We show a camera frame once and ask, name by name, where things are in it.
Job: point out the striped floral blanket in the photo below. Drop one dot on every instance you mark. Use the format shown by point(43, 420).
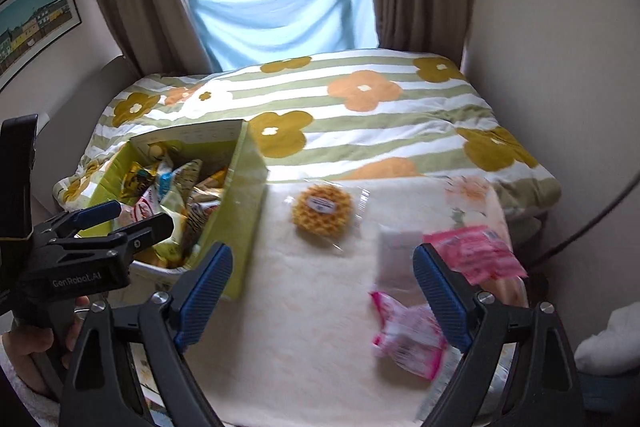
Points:
point(375, 142)

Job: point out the cream garment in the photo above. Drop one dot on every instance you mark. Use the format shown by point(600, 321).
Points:
point(607, 337)

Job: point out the bright pink packet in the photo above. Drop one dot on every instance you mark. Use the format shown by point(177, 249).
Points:
point(475, 252)

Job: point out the framed wall picture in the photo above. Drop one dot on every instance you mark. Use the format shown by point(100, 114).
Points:
point(35, 27)

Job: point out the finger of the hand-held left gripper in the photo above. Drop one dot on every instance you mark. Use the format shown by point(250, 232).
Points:
point(95, 213)
point(140, 232)

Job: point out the pile of assorted snack packets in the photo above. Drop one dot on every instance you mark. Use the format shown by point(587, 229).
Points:
point(175, 202)

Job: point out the round waffle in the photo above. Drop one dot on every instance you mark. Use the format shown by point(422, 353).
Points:
point(322, 207)

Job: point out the yellow-green cardboard box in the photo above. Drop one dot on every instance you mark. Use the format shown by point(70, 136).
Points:
point(245, 207)

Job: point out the pink and white printed packet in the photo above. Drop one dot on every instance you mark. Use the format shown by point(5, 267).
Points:
point(405, 337)

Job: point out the person's left forearm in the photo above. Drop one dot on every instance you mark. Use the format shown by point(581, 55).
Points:
point(20, 404)

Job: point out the grey bed headboard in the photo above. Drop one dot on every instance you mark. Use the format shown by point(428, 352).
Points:
point(85, 92)

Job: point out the person's left hand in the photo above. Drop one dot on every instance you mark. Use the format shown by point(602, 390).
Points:
point(30, 344)

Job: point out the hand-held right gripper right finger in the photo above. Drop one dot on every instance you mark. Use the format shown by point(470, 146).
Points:
point(440, 292)

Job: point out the floral printed tray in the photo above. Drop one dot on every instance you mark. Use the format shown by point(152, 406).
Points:
point(470, 192)

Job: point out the light blue cloth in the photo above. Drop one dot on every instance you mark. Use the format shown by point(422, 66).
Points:
point(280, 7)

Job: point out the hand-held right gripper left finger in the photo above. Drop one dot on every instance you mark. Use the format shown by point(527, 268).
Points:
point(205, 297)

